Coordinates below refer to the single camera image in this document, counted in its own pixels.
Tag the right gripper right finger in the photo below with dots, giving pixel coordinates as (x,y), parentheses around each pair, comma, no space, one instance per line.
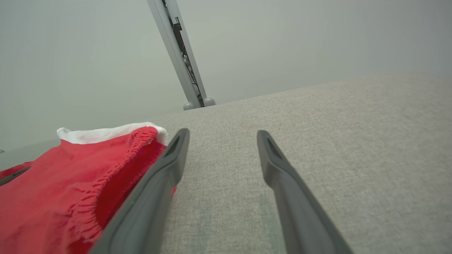
(300,211)

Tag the grey round post bumper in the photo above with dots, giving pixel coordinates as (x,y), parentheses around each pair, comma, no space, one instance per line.
(188,106)
(209,101)

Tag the red white jersey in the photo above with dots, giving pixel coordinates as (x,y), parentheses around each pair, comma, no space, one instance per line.
(53,183)

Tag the grey metal partition post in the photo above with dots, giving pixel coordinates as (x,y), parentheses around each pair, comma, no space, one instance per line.
(167,35)

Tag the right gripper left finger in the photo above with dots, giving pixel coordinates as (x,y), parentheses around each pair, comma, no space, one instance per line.
(141,211)

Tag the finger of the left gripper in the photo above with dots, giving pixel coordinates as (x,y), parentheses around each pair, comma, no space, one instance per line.
(12,176)

